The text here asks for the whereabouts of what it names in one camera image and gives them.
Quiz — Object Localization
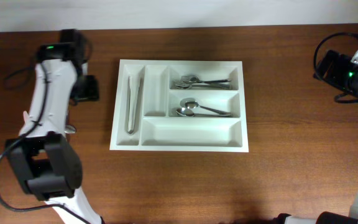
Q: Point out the steel fork crosswise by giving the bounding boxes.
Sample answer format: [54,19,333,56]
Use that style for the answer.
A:
[174,81,233,90]

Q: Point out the large steel spoon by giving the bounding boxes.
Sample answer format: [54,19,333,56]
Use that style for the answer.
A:
[176,108,233,118]
[180,98,233,117]

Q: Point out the white cutlery tray organizer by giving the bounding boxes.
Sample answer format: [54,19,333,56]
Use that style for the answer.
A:
[110,59,249,152]

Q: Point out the small steel teaspoon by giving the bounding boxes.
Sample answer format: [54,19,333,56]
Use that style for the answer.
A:
[65,124,76,134]

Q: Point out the long metal tongs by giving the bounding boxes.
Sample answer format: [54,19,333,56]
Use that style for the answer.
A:
[127,76,141,134]

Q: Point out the white plastic knife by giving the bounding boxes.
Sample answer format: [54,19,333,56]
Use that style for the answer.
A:
[22,111,30,124]

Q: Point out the steel fork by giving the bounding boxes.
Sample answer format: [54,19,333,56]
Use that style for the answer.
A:
[180,74,232,84]
[172,80,193,90]

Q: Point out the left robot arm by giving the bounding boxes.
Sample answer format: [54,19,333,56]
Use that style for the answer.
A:
[1,29,104,223]

